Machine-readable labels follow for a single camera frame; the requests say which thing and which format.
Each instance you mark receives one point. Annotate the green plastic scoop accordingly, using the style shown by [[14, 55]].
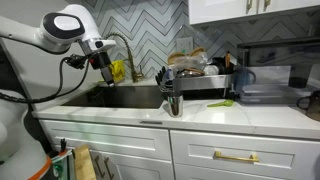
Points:
[[221, 103]]

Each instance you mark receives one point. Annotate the white upper cabinet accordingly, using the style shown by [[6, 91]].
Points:
[[220, 10]]

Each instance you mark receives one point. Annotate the stainless steel sink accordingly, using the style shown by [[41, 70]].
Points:
[[126, 98]]

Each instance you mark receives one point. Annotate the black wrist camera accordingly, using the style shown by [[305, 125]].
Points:
[[76, 61]]

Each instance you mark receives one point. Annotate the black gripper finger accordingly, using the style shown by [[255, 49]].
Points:
[[112, 78], [106, 76]]

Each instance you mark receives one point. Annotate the shiny metal cup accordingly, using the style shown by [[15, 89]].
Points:
[[175, 106]]

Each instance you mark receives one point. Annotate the wooden cutting board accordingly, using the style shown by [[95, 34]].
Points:
[[84, 163]]

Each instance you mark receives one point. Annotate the stainless steel dish rack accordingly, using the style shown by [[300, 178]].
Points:
[[200, 82]]

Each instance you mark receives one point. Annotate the clear plastic storage box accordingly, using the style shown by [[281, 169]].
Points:
[[266, 90]]

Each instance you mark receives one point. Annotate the black dishes pile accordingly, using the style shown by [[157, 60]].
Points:
[[221, 65]]

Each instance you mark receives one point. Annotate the clear plastic container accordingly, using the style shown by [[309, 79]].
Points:
[[190, 62]]

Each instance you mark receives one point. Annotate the white bowl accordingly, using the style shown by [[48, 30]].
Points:
[[211, 70]]

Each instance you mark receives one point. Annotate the brass spring faucet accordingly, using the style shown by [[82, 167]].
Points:
[[130, 56]]

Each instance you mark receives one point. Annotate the white lower cabinet door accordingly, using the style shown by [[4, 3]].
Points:
[[140, 168]]

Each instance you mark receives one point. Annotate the black red gripper body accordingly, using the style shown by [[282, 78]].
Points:
[[100, 60]]

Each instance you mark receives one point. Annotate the blue tinted pitcher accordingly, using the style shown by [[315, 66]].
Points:
[[243, 80]]

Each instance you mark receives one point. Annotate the dark glass mug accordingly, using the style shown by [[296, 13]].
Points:
[[315, 105]]

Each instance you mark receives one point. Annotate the yellow cloth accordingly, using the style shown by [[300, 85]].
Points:
[[118, 70]]

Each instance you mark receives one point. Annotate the dark round bowl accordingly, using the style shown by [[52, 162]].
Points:
[[192, 72]]

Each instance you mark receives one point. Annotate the black countertop appliance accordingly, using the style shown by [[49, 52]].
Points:
[[276, 53]]

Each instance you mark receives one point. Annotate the green tinted clear box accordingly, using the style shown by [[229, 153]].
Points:
[[63, 166]]

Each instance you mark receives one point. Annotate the blue mug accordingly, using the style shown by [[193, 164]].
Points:
[[169, 74]]

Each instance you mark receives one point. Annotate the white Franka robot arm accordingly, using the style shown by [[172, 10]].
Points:
[[60, 26]]

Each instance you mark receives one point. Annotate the plain white drawer front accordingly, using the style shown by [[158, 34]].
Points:
[[106, 138]]

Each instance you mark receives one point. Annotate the white wall outlet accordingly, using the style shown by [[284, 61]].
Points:
[[184, 45]]

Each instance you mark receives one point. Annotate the small black clamp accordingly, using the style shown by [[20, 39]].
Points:
[[63, 145]]

